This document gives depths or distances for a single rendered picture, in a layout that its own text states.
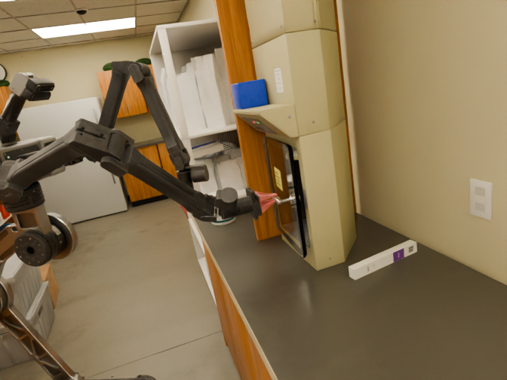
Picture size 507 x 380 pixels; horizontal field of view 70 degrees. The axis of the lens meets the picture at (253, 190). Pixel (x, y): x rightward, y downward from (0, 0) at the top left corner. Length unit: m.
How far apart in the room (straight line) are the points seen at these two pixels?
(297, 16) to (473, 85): 0.52
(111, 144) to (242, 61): 0.68
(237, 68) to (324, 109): 0.44
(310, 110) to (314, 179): 0.22
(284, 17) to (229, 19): 0.38
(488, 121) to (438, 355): 0.62
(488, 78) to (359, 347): 0.77
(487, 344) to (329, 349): 0.35
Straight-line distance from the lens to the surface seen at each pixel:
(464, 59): 1.21
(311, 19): 1.19
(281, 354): 0.99
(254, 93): 1.31
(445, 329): 1.06
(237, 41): 1.47
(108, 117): 1.61
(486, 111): 1.18
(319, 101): 1.17
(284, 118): 1.12
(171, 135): 1.50
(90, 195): 6.11
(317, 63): 1.17
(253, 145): 1.48
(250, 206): 1.22
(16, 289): 2.96
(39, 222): 1.59
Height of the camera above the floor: 1.59
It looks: 16 degrees down
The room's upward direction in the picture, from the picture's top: 10 degrees counter-clockwise
